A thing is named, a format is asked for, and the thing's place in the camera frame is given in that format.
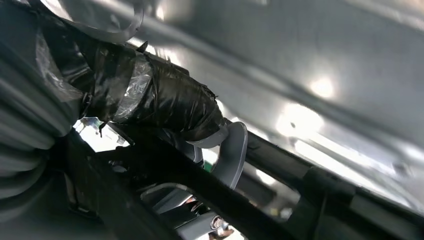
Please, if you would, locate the stainless steel workbench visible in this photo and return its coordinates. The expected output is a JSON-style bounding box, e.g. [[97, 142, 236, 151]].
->
[[139, 0, 424, 153]]

